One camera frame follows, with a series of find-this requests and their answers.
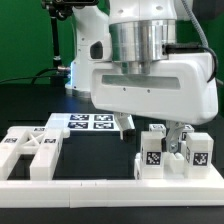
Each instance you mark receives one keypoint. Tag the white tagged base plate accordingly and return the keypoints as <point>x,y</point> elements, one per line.
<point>82,122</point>

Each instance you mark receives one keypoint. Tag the white U-shaped obstacle fence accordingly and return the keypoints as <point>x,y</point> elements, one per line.
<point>111,193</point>

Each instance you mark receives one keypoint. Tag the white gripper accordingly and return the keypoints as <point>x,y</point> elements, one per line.
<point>180,88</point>

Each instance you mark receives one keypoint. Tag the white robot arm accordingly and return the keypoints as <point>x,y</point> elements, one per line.
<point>151,58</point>

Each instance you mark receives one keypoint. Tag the white chair backrest part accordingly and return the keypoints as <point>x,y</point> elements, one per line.
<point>43,143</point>

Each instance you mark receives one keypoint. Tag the white chair seat part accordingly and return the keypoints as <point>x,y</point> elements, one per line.
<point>173,166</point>

